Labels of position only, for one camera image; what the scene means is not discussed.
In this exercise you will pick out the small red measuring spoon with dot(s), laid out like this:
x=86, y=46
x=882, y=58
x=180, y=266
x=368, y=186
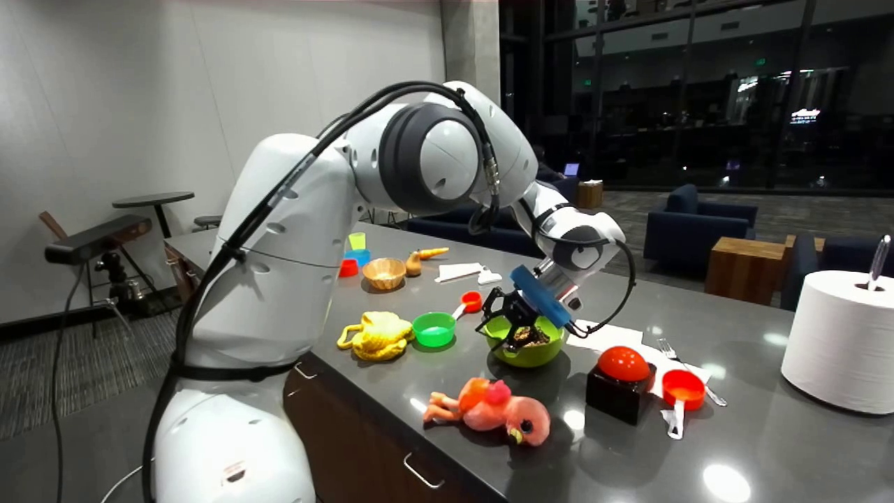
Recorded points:
x=473, y=301

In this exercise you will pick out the large red measuring cup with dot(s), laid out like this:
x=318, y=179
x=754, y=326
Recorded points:
x=683, y=390

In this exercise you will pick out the green and blue blocks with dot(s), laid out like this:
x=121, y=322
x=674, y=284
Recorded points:
x=358, y=246

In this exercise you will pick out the lime green bowl with beans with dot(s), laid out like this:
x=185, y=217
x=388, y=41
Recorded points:
x=527, y=352

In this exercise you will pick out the dark blue armchair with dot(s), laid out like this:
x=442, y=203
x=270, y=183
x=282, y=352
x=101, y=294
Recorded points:
x=694, y=227
x=840, y=256

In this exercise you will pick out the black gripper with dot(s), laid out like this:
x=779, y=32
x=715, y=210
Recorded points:
x=527, y=308

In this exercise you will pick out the green plastic cup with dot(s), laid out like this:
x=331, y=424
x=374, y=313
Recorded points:
x=435, y=334

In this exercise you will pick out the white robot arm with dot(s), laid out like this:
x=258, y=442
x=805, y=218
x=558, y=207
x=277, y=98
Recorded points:
x=282, y=252

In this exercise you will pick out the pink orange flamingo plush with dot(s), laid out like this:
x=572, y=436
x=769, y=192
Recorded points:
x=493, y=410

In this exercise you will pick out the small white paper sheet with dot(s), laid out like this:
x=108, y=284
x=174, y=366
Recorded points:
x=463, y=273

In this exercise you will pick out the black box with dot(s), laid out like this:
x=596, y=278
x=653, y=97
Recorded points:
x=617, y=394

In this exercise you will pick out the small red cup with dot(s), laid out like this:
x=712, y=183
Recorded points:
x=347, y=270

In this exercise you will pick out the red ball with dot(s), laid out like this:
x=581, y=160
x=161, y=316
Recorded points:
x=625, y=364

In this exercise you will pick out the yellow knitted bag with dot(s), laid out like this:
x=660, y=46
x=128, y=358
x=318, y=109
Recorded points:
x=379, y=336

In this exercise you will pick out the yellow wooden spoon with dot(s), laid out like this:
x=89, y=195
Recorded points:
x=427, y=256

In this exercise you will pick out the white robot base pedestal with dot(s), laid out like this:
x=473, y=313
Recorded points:
x=227, y=449

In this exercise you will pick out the metal paper towel holder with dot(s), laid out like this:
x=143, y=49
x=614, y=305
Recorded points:
x=878, y=262

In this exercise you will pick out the brown round stool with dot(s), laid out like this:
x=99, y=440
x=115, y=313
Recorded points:
x=592, y=195

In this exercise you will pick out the round black side table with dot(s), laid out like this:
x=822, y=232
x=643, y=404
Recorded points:
x=155, y=200

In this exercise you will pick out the white paper towel roll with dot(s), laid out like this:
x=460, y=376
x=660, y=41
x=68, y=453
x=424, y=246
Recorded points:
x=840, y=338

